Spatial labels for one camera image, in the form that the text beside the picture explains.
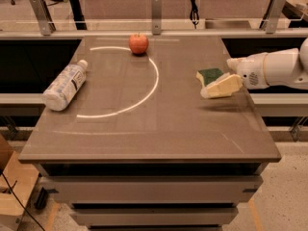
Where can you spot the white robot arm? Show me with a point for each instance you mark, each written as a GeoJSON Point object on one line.
{"type": "Point", "coordinates": [286, 68]}

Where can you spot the left metal rail bracket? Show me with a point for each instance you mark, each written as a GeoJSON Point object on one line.
{"type": "Point", "coordinates": [44, 21]}

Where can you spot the middle metal rail bracket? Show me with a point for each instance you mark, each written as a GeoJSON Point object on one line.
{"type": "Point", "coordinates": [156, 15]}

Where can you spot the wooden box at left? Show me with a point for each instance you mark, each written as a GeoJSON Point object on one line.
{"type": "Point", "coordinates": [17, 182]}

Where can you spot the right metal rail bracket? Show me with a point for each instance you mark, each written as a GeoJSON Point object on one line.
{"type": "Point", "coordinates": [275, 10]}

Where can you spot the grey drawer cabinet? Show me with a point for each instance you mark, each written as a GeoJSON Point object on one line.
{"type": "Point", "coordinates": [140, 148]}

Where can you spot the clear plastic water bottle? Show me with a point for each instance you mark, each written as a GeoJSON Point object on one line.
{"type": "Point", "coordinates": [62, 90]}

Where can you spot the horizontal metal rail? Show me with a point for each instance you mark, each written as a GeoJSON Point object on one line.
{"type": "Point", "coordinates": [228, 34]}

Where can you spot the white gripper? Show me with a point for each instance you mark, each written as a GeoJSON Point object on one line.
{"type": "Point", "coordinates": [251, 70]}

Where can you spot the metal rail bracket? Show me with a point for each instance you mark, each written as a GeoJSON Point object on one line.
{"type": "Point", "coordinates": [275, 10]}
{"type": "Point", "coordinates": [156, 15]}
{"type": "Point", "coordinates": [44, 21]}

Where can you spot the green and yellow sponge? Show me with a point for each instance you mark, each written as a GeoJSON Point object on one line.
{"type": "Point", "coordinates": [206, 77]}

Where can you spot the red apple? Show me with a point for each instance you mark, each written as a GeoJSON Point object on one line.
{"type": "Point", "coordinates": [138, 43]}

